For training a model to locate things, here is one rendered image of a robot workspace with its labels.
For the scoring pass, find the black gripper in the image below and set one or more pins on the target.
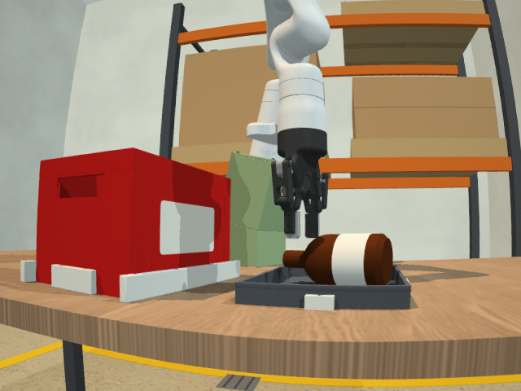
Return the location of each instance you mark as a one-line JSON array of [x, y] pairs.
[[300, 147]]

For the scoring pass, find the red crate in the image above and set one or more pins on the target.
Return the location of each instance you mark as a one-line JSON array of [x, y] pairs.
[[153, 214]]

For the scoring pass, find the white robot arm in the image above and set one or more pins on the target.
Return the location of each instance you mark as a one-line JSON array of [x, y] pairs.
[[295, 29]]

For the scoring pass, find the brown glass bottle with white label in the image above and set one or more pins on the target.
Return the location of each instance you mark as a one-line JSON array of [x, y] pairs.
[[345, 259]]

